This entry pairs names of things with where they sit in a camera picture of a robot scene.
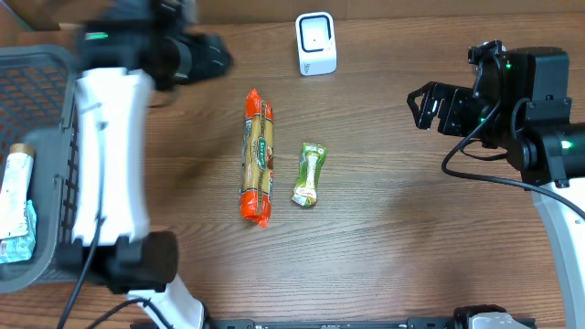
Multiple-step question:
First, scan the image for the green snack bar wrapper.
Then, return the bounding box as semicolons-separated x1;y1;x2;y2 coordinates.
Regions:
292;143;327;207

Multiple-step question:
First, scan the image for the orange biscuit roll pack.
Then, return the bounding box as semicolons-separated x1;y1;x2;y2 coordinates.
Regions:
239;89;274;228

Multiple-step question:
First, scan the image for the white tube with gold cap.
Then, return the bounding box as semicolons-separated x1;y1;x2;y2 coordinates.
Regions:
1;143;35;239

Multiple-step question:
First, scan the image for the teal tissue packet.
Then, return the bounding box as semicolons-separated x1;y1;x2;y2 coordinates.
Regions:
0;200;37;264

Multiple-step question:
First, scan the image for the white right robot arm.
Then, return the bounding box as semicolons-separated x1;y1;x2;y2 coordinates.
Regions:
407;40;584;328

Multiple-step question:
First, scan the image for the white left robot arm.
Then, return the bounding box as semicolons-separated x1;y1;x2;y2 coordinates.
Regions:
57;0;233;328

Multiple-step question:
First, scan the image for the white barcode scanner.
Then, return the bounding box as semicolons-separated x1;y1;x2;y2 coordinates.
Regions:
295;11;337;76

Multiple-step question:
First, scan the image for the grey plastic mesh basket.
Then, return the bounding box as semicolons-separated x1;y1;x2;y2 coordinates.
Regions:
1;45;79;293

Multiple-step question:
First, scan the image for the brown cardboard back panel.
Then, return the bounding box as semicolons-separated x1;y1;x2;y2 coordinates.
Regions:
5;0;584;30

